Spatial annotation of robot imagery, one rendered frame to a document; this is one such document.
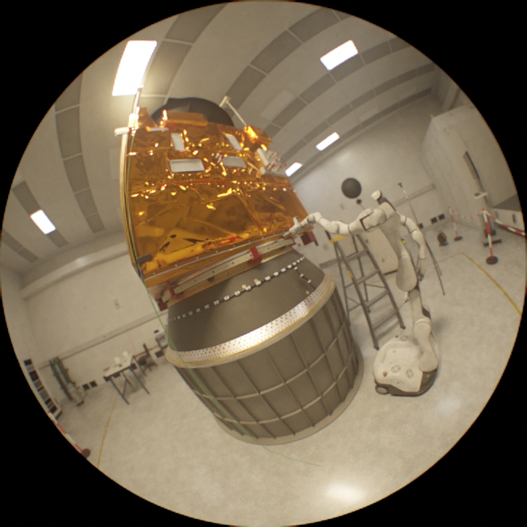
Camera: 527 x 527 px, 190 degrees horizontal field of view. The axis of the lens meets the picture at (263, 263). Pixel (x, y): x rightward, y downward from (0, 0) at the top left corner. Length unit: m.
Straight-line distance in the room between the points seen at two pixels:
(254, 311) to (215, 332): 0.30
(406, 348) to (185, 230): 2.12
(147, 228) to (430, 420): 2.47
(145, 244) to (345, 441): 2.09
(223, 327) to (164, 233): 0.72
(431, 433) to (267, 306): 1.74
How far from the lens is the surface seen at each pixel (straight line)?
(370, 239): 4.30
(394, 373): 1.54
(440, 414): 1.76
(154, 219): 1.12
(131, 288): 6.60
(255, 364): 1.09
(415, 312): 1.32
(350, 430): 1.72
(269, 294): 1.10
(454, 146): 5.74
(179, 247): 1.05
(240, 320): 1.05
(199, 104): 3.03
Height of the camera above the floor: 1.58
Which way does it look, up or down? 1 degrees up
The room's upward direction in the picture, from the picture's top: 25 degrees counter-clockwise
